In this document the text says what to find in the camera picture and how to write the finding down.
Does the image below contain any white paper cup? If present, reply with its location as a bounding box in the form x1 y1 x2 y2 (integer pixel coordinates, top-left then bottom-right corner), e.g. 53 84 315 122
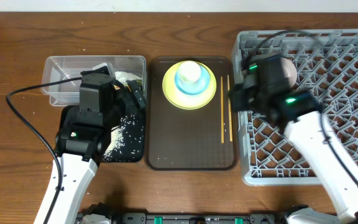
177 61 201 83

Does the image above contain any clear plastic bin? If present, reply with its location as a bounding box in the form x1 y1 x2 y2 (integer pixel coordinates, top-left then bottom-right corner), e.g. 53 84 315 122
41 55 147 106

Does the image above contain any white tissue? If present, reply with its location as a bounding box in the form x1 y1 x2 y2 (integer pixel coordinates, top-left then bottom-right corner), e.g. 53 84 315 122
114 71 142 86

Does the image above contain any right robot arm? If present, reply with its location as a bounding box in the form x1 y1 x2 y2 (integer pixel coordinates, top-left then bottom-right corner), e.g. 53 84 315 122
228 78 358 223

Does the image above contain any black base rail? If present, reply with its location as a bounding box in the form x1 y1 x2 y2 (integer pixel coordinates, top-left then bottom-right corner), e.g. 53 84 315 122
75 203 338 224

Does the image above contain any rice food waste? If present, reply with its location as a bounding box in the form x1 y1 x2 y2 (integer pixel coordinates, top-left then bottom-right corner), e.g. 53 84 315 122
103 113 145 163

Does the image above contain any black plastic tray bin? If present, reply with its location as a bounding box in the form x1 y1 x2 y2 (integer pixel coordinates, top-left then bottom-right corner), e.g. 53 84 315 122
55 105 145 164

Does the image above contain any blue bowl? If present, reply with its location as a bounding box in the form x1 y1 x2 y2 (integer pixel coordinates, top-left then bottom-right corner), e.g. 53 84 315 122
175 65 210 95

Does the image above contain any yellow plate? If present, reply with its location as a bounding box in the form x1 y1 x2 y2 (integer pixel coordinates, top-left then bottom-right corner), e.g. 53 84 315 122
162 60 217 110

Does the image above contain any white bowl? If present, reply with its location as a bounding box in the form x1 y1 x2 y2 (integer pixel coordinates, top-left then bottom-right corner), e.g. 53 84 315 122
281 57 298 88

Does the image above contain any grey dishwasher rack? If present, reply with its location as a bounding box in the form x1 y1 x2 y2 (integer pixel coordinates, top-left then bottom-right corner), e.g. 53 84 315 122
231 29 358 186

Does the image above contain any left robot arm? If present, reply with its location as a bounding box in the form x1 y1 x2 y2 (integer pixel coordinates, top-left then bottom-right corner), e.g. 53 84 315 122
35 73 146 223

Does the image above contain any dark brown serving tray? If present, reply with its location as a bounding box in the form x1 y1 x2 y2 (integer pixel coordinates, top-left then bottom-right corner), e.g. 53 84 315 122
145 56 238 170

